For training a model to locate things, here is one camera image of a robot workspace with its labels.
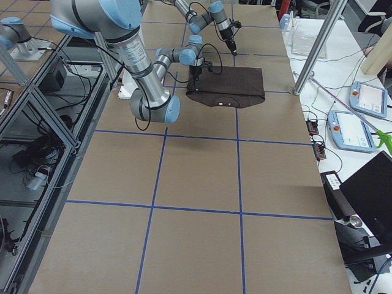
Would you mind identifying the green handled reacher grabber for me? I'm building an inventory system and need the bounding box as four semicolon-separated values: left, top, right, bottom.
292;70;392;151

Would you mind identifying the teach pendant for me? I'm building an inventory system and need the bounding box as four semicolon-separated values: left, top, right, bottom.
328;110;376;153
349;81;388;118

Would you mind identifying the black monitor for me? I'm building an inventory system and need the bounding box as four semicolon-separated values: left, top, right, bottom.
340;151;391;244

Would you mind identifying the red cylinder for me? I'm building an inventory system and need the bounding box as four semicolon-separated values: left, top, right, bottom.
278;0;291;20

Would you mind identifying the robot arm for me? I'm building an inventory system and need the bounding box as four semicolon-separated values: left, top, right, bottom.
169;0;242;56
51;1;203;123

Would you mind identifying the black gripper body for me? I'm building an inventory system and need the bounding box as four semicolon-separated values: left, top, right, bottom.
189;66;202;81
220;29;236;49

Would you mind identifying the near teach pendant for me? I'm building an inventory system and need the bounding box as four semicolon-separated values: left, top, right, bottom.
328;110;376;153

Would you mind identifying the clear plastic tray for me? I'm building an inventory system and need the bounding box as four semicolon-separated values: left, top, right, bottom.
285;21;322;60

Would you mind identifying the aluminium frame post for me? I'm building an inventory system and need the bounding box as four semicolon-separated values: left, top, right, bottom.
293;0;348;96

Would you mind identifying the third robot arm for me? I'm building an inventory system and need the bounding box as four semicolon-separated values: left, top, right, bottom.
1;17;51;61

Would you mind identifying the far teach pendant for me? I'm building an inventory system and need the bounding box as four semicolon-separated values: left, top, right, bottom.
349;81;388;118

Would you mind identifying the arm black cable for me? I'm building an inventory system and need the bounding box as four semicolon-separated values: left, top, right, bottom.
165;42;224;85

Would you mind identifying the dark brown t-shirt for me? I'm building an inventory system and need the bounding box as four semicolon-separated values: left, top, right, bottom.
186;66;265;108

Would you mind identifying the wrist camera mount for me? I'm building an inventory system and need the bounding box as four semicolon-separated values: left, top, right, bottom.
202;60;214;73
230;20;242;29

